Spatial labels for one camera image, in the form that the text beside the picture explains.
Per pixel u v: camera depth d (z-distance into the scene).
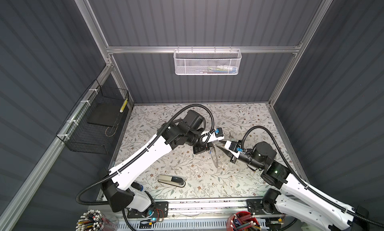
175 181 0.79
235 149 0.53
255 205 0.73
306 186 0.48
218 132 0.55
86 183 0.38
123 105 0.82
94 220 0.56
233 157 0.60
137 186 0.79
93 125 0.74
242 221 0.63
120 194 0.40
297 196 0.50
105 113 0.77
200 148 0.59
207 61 1.24
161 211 0.72
